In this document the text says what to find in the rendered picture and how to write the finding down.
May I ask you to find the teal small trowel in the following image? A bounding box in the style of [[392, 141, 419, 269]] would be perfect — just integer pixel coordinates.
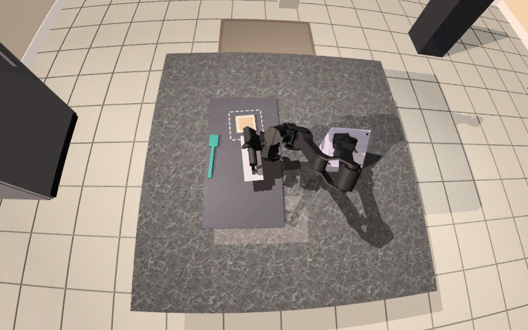
[[208, 135, 219, 179]]

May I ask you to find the beige square tile with dark blue centre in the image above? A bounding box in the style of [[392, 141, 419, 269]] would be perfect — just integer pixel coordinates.
[[235, 115, 256, 133]]

